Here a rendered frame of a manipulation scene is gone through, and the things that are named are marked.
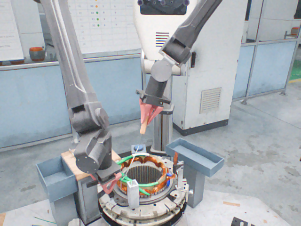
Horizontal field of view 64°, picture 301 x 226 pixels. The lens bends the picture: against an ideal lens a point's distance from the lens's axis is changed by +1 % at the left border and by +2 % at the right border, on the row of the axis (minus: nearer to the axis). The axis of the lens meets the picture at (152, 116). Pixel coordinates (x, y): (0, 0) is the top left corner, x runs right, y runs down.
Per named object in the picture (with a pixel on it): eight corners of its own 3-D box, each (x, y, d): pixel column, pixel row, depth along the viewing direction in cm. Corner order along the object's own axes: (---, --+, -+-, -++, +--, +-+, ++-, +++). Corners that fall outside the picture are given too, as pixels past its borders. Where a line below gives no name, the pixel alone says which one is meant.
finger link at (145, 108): (159, 129, 76) (168, 102, 74) (138, 126, 73) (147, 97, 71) (151, 122, 82) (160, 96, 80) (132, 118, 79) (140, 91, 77)
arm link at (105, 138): (114, 126, 65) (94, 123, 66) (106, 141, 60) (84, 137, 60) (114, 146, 69) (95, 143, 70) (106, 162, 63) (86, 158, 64)
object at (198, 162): (217, 206, 116) (224, 157, 104) (204, 219, 110) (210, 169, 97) (177, 181, 132) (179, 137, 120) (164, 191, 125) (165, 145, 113)
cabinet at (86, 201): (85, 227, 106) (77, 180, 95) (70, 201, 120) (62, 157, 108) (123, 206, 117) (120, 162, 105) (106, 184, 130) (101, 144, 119)
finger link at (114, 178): (103, 204, 69) (102, 180, 64) (90, 189, 73) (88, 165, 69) (122, 191, 73) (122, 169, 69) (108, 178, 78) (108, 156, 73)
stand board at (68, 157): (76, 181, 94) (76, 176, 93) (61, 157, 108) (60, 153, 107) (121, 162, 105) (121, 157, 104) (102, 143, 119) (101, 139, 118)
